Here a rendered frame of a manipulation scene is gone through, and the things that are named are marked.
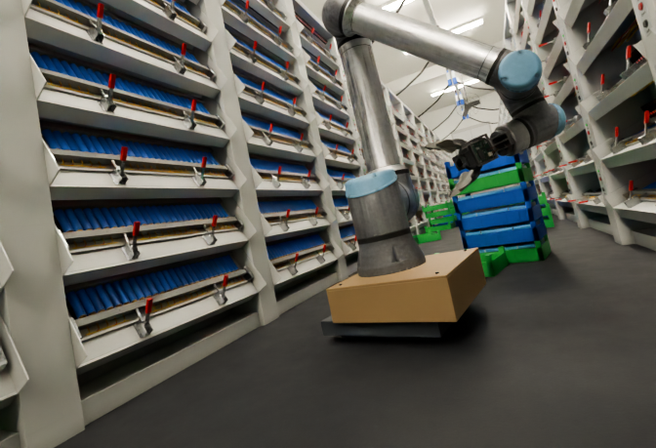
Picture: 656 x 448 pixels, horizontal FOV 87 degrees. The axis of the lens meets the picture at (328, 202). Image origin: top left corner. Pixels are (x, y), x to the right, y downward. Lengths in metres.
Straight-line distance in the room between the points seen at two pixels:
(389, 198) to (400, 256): 0.15
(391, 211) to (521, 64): 0.45
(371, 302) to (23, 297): 0.69
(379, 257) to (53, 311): 0.71
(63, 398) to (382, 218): 0.77
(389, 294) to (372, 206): 0.23
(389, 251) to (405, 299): 0.16
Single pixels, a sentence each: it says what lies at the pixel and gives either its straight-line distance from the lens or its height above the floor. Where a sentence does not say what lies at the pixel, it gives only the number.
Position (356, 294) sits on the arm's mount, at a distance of 0.86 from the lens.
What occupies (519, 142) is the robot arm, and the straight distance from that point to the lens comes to 1.04.
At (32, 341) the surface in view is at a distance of 0.89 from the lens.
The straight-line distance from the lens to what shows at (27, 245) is 0.90.
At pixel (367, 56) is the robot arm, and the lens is 1.23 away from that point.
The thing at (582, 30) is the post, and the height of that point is 0.86.
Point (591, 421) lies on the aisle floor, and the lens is 0.60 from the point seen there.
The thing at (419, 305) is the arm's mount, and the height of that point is 0.10.
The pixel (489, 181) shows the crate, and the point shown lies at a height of 0.35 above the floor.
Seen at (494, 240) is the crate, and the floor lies 0.10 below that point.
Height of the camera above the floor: 0.30
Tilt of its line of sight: 4 degrees up
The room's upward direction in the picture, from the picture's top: 12 degrees counter-clockwise
